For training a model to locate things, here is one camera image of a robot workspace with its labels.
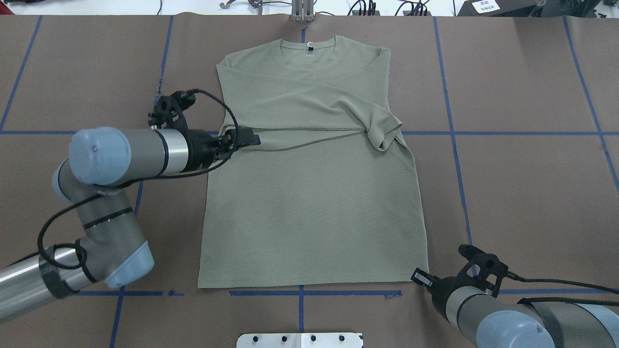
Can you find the sage green long-sleeve shirt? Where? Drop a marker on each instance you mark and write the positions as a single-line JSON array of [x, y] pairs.
[[331, 195]]

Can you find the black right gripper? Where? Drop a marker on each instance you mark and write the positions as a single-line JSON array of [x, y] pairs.
[[438, 292]]

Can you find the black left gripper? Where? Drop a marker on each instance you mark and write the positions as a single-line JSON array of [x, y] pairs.
[[199, 150]]

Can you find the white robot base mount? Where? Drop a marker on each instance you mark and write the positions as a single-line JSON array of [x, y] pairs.
[[301, 340]]

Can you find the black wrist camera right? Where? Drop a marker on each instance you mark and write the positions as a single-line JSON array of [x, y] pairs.
[[483, 271]]

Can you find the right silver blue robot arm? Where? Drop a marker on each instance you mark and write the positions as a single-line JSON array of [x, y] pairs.
[[531, 323]]

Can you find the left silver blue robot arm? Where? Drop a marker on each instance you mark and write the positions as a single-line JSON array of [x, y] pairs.
[[97, 238]]

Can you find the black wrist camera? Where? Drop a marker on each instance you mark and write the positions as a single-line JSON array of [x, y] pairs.
[[483, 271], [168, 111]]

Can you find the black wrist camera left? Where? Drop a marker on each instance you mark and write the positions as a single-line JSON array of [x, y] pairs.
[[168, 111]]

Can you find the aluminium frame post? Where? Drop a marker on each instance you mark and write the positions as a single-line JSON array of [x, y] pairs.
[[302, 10]]

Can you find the black box with label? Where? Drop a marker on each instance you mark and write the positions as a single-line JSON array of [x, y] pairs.
[[500, 8]]

